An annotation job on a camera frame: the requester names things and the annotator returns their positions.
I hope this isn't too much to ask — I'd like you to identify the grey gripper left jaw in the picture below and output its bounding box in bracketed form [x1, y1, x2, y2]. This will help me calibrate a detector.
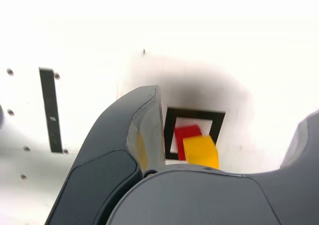
[46, 84, 166, 225]

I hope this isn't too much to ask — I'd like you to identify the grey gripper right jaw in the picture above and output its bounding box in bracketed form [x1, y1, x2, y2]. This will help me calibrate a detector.
[106, 107, 319, 225]

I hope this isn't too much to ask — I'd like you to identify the black tape square outline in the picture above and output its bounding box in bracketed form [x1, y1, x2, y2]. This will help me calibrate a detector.
[163, 107, 226, 161]

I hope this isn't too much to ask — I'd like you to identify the red cube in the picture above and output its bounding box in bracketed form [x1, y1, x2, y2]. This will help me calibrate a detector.
[173, 125, 203, 161]

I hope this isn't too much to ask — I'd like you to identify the yellow cube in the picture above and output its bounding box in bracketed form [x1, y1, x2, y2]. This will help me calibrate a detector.
[182, 136, 220, 170]

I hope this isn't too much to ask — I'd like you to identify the black tape strip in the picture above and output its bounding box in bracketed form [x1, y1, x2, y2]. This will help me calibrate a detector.
[38, 66, 63, 154]

